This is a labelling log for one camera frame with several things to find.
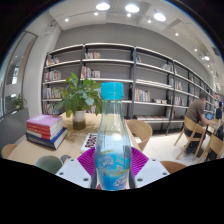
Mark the black backpack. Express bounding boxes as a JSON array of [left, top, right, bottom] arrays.
[[205, 124, 224, 162]]

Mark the clear bottle with blue cap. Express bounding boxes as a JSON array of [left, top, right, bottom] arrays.
[[93, 82, 134, 192]]

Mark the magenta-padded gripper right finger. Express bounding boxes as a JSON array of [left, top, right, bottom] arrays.
[[128, 147, 172, 189]]

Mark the white booklet with printed cover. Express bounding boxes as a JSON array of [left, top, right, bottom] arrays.
[[79, 133, 98, 154]]

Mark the dark blue book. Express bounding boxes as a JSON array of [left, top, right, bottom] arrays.
[[25, 128, 69, 150]]

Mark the red book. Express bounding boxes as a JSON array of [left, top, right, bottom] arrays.
[[26, 121, 64, 141]]

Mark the small green window plant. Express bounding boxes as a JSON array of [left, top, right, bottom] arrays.
[[11, 94, 28, 111]]

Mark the green potted plant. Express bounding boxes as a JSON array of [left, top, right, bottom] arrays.
[[54, 72, 104, 131]]

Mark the group of ceiling lights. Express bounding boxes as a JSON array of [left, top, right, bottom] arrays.
[[63, 2, 211, 62]]

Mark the pink-covered book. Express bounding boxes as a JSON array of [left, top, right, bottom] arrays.
[[26, 114, 64, 128]]

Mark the grey shelf unit with books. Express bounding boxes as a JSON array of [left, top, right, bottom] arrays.
[[41, 42, 218, 136]]

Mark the person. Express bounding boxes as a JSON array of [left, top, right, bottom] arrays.
[[214, 101, 224, 121], [182, 91, 214, 156]]

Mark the group of slatted wooden chairs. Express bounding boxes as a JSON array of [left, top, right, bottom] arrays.
[[173, 115, 224, 164]]

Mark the grey patterned ceramic mug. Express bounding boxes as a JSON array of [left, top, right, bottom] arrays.
[[34, 154, 72, 175]]

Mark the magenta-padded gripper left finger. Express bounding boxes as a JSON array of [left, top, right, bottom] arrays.
[[54, 147, 100, 190]]

